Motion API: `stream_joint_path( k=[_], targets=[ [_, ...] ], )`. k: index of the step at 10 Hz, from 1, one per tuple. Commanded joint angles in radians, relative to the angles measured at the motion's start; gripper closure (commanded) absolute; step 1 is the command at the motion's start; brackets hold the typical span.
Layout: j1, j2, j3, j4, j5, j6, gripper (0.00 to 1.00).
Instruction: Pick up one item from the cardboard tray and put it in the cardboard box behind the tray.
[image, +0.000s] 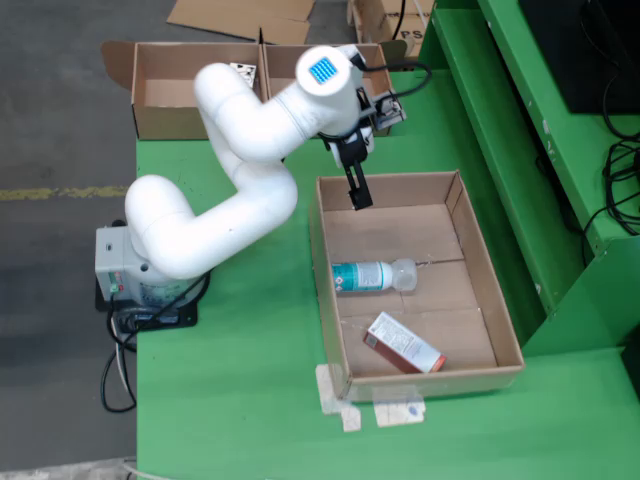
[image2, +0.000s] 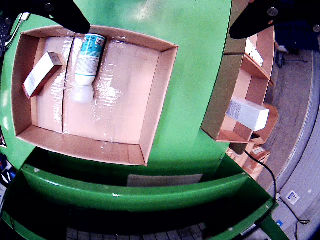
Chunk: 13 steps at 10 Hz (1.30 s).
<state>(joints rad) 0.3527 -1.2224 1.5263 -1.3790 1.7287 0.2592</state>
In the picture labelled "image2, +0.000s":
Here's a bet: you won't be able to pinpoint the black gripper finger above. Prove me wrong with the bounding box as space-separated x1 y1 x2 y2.
229 0 320 40
0 0 91 33

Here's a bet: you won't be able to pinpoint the white d'Alba carton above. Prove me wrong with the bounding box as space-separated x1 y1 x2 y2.
226 96 270 133

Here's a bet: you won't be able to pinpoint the white box black spots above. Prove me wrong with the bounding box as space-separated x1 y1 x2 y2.
244 38 265 68

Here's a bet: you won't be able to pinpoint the shallow cardboard tray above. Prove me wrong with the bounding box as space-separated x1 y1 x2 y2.
11 24 180 167

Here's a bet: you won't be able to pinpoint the white bottle teal label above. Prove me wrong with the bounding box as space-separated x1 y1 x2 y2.
71 33 106 104

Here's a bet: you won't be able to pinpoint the white and red carton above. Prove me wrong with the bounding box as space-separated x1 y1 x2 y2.
22 51 64 100

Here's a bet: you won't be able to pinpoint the black patterned card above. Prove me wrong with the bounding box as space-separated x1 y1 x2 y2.
0 126 7 148

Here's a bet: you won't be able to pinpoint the stacked floor cartons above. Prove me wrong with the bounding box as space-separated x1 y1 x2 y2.
226 132 272 181

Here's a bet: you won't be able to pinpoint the green metal shelf unit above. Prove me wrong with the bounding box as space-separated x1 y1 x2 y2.
0 147 291 240

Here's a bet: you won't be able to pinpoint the white cable loop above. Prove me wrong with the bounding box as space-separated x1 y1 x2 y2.
4 12 31 48

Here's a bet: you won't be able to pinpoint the black hanging power cable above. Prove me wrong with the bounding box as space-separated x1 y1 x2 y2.
243 149 278 201

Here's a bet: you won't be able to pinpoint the blue white wall sticker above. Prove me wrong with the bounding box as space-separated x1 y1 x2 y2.
285 189 301 206

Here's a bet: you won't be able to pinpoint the thin black wall cable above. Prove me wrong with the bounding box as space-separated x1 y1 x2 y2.
274 197 311 240

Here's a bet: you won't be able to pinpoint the black wire mesh panel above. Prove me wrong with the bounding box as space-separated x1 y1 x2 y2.
66 222 213 240

